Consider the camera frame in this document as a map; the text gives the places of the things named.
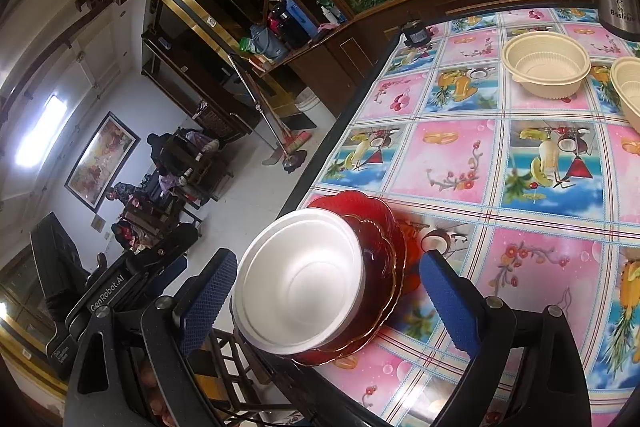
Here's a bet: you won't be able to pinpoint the red plate with gold text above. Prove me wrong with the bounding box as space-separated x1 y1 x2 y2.
292 190 409 366

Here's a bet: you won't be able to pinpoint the white foam bowl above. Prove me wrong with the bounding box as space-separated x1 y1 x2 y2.
231 208 366 355

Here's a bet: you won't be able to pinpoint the red plate with sticker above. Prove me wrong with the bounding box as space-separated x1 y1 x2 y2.
319 215 397 353

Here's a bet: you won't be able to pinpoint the beige plastic bowl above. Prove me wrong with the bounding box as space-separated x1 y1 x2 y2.
611 56 640 133
501 31 591 100

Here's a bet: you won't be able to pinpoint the dark wooden chair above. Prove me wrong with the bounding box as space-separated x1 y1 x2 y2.
186 329 304 426

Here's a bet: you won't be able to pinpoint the colourful fruit pattern tablecloth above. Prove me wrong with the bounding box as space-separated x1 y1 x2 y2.
300 8 639 426

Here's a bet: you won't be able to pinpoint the seated person dark clothes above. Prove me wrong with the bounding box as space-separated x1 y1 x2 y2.
145 128 222 178

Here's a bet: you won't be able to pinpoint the floor mop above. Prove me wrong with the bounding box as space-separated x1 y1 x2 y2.
229 54 307 173

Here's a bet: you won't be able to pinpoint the white plastic bucket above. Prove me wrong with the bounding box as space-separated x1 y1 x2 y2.
294 88 324 122

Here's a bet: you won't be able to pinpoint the grey kettle on counter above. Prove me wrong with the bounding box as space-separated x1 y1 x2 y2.
250 25 288 61

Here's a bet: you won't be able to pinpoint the wooden counter cabinet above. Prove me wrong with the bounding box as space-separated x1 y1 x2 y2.
252 0 596 116

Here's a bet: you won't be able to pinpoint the blue thermos bottle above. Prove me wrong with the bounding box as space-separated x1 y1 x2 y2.
285 0 318 39

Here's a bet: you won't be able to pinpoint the framed wall painting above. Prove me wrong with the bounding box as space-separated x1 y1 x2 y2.
64 112 140 211

